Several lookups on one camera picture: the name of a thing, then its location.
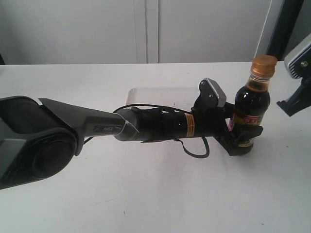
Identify white plastic tray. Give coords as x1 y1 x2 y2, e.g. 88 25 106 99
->
126 87 200 112

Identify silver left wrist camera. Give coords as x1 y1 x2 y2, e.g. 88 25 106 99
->
199 78 226 110

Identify soy sauce bottle gold cap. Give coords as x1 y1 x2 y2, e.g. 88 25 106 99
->
229 55 277 135

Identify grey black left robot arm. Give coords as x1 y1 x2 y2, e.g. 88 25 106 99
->
0 96 263 189

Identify dark grey vertical post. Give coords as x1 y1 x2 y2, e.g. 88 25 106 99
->
266 0 304 61

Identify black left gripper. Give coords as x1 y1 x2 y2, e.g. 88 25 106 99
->
191 100 263 155

